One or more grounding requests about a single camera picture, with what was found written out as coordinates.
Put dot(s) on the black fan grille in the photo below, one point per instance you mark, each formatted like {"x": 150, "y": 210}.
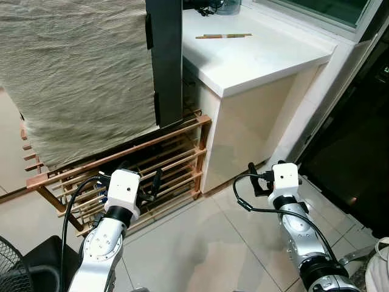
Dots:
{"x": 12, "y": 271}

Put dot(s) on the grey metal bar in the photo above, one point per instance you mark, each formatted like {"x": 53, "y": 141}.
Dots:
{"x": 355, "y": 255}

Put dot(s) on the black glass door appliance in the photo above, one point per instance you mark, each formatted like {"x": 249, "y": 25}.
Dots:
{"x": 352, "y": 140}

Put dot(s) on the long wooden stick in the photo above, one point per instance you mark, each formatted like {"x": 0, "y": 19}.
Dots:
{"x": 234, "y": 35}

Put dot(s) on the black box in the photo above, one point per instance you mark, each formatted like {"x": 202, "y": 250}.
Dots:
{"x": 48, "y": 261}

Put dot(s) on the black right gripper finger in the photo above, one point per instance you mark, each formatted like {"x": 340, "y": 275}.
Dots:
{"x": 253, "y": 179}

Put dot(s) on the dark grey upright panel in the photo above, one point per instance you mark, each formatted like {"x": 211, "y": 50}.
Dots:
{"x": 165, "y": 55}

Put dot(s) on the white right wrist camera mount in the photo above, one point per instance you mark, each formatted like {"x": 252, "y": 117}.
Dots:
{"x": 284, "y": 179}

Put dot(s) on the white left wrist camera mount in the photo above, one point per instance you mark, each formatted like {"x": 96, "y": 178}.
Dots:
{"x": 123, "y": 191}

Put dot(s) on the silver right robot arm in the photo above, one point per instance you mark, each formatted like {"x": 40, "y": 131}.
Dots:
{"x": 298, "y": 230}

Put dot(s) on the clear glass jar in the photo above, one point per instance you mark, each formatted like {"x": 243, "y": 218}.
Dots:
{"x": 229, "y": 6}

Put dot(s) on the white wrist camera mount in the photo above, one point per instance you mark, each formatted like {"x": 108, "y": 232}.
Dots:
{"x": 284, "y": 179}
{"x": 123, "y": 191}

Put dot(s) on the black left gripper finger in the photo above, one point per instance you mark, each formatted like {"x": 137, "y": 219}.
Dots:
{"x": 157, "y": 182}

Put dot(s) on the wooden slatted rack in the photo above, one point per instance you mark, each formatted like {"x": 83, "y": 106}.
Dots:
{"x": 176, "y": 152}

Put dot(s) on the beige hanging cloth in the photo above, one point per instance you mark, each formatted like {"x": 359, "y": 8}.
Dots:
{"x": 73, "y": 73}

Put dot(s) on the short wooden stick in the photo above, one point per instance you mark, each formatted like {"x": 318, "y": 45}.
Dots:
{"x": 206, "y": 37}

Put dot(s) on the white counter cabinet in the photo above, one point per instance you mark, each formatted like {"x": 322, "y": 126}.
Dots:
{"x": 255, "y": 61}

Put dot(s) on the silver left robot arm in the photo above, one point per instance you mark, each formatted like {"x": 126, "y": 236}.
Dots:
{"x": 100, "y": 250}

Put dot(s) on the white framed window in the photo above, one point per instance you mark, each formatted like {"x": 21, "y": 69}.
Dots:
{"x": 316, "y": 12}

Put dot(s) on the white bag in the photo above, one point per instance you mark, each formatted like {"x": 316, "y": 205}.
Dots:
{"x": 380, "y": 271}

